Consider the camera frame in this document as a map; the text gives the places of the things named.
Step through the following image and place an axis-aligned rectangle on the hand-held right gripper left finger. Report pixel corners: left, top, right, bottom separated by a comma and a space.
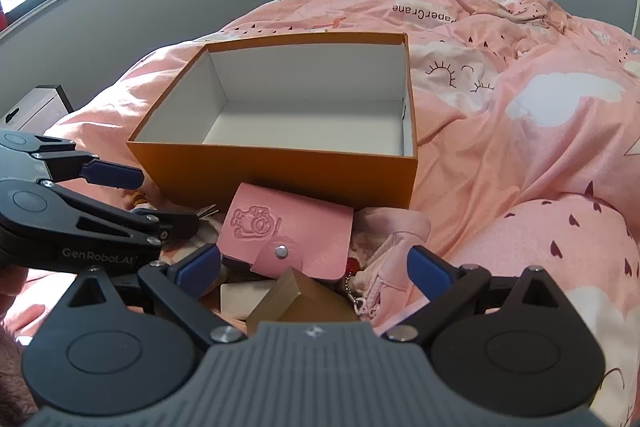
52, 244, 248, 349

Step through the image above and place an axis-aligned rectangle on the person's left forearm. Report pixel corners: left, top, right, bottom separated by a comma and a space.
0, 327, 31, 425

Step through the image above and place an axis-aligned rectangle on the pink fabric pouch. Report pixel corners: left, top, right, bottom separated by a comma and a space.
345, 207, 433, 320

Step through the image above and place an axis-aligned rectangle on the gold cardboard box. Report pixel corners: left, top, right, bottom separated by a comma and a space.
246, 268, 375, 339

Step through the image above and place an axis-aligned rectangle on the pink embossed card holder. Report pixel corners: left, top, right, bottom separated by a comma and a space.
216, 182, 355, 282

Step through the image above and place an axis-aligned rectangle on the pink printed quilt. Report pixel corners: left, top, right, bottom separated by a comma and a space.
0, 0, 640, 427

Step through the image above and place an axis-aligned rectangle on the grey bedside cabinet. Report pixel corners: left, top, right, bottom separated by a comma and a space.
0, 84, 76, 132

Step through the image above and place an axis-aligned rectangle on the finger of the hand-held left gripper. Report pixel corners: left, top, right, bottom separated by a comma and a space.
47, 183, 202, 253
32, 139, 146, 190

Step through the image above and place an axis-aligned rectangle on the person's left hand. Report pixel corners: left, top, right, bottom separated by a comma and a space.
0, 266, 30, 315

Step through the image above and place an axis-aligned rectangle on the white small box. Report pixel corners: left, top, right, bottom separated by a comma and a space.
220, 281, 277, 321

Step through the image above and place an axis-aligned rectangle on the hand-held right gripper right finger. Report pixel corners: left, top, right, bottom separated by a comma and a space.
382, 246, 568, 345

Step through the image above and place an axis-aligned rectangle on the orange cardboard box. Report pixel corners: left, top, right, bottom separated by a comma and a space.
126, 32, 419, 210

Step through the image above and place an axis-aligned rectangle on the red charm keychain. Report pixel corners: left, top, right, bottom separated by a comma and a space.
345, 257, 371, 315

